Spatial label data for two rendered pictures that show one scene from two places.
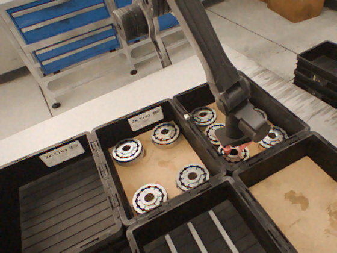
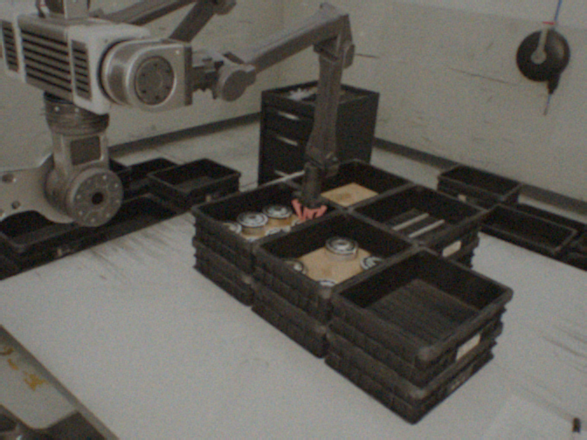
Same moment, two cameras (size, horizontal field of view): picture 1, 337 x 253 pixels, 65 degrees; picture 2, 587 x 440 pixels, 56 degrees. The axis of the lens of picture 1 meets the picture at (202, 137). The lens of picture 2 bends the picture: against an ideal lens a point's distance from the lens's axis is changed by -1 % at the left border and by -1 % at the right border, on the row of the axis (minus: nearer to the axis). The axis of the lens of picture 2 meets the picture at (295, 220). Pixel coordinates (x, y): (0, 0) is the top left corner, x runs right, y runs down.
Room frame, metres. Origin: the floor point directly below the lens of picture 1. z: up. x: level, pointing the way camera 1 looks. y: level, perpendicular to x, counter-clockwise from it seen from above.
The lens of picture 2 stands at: (1.19, 1.41, 1.69)
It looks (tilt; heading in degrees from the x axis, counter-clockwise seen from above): 26 degrees down; 247
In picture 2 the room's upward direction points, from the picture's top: 4 degrees clockwise
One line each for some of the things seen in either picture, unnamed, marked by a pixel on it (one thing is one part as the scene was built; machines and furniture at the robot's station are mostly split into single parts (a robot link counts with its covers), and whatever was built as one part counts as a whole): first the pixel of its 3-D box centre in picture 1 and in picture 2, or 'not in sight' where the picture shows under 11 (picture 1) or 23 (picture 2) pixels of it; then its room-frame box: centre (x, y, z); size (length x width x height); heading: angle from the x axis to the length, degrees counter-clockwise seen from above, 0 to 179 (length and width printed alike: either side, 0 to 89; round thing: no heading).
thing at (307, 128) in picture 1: (234, 113); (267, 211); (0.65, -0.12, 0.92); 0.40 x 0.30 x 0.02; 23
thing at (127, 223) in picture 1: (152, 151); (337, 248); (0.53, 0.16, 0.92); 0.40 x 0.30 x 0.02; 23
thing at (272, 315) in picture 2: not in sight; (332, 294); (0.53, 0.16, 0.76); 0.40 x 0.30 x 0.12; 23
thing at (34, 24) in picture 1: (71, 31); not in sight; (2.29, 0.98, 0.60); 0.72 x 0.03 x 0.56; 118
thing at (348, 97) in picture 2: not in sight; (315, 161); (-0.22, -1.68, 0.45); 0.60 x 0.45 x 0.90; 28
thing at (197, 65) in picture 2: not in sight; (188, 70); (0.97, 0.27, 1.45); 0.09 x 0.08 x 0.12; 118
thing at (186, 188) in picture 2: not in sight; (195, 212); (0.64, -1.27, 0.37); 0.40 x 0.30 x 0.45; 28
